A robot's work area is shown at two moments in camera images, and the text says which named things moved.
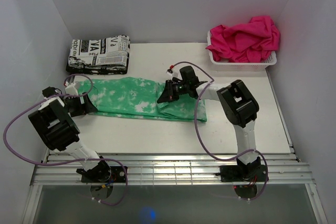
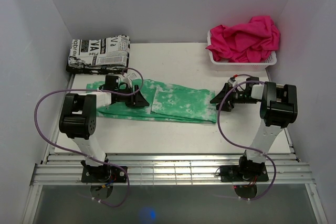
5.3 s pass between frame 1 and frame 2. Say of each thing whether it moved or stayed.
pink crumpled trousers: stayed
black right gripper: moved
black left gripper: moved
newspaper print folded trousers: stayed
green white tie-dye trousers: moved
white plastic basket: stayed
